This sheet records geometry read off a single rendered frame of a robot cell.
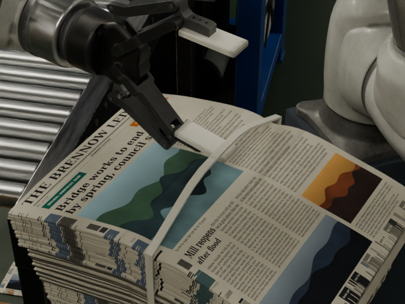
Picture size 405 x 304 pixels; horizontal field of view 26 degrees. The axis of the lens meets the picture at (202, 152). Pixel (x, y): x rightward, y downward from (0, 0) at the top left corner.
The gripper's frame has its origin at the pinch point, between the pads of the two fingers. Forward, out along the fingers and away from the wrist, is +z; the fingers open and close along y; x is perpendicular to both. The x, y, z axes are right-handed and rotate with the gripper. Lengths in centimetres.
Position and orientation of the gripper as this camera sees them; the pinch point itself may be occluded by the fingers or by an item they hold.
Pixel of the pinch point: (227, 98)
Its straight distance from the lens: 96.4
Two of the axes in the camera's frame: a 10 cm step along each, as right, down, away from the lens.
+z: 8.4, 3.9, -3.8
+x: -5.4, 5.2, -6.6
